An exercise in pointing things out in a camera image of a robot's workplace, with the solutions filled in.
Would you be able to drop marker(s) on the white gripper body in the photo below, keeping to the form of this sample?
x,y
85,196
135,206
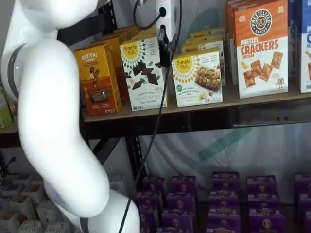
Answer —
x,y
172,20

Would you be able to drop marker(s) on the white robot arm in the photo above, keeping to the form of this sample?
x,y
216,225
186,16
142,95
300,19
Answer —
x,y
48,97

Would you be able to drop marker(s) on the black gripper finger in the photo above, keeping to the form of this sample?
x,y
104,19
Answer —
x,y
162,34
166,55

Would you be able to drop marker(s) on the orange Revival cracker box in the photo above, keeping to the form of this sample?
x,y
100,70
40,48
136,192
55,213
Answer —
x,y
126,30
117,63
114,37
97,85

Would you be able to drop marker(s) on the orange pretzel crackers box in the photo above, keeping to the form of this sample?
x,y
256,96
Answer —
x,y
262,60

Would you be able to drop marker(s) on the Simple Mills almond bar box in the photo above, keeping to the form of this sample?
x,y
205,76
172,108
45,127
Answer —
x,y
206,30
201,46
196,82
204,36

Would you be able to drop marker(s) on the wooden shelf board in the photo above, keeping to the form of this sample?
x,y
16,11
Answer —
x,y
170,110
9,129

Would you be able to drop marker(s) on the black metal shelf rack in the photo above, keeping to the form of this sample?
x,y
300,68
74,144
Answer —
x,y
194,123

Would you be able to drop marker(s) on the green yellow snack box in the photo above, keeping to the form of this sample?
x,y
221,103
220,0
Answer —
x,y
6,111

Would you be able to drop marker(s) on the white sheet with teal print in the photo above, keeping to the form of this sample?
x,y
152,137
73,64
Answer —
x,y
184,155

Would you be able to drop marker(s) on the white patterned small box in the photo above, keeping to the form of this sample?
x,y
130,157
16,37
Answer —
x,y
117,184
48,213
31,227

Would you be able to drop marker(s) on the blue white cracker box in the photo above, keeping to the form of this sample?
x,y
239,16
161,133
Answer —
x,y
306,60

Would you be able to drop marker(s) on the Simple Mills sweet thins box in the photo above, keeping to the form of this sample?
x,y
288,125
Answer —
x,y
149,28
145,35
143,82

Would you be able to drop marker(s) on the purple Annie's snack box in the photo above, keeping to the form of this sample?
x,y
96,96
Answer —
x,y
308,222
173,230
267,222
181,201
305,201
223,221
150,200
177,218
226,182
183,185
155,184
263,201
224,199
147,218
303,184
262,185

